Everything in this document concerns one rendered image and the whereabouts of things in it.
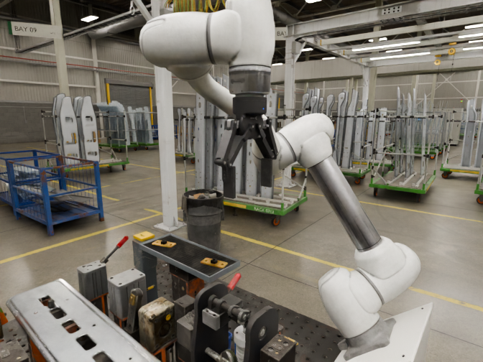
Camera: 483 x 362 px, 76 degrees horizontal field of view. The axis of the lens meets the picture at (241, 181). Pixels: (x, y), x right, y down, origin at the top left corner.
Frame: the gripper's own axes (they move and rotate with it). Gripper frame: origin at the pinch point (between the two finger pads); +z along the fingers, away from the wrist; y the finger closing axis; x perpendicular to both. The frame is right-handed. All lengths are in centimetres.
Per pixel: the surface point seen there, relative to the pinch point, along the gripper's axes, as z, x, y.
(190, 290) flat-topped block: 41, -29, -6
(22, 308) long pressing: 46, -70, 32
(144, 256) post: 37, -56, -6
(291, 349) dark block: 34.5, 14.0, 2.1
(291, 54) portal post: -141, -328, -551
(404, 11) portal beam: -188, -117, -567
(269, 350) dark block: 34.3, 10.6, 5.9
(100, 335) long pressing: 46, -38, 21
